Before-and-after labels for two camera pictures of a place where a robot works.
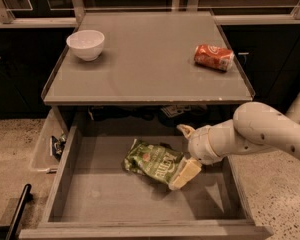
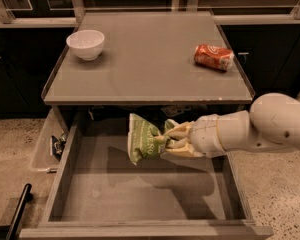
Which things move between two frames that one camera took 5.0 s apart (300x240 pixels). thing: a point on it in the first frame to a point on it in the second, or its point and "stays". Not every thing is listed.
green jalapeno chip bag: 155,160 to 141,139
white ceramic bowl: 86,44 stays
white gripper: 199,144 to 204,134
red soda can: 215,57 stays
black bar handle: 26,196 stays
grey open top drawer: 91,196 stays
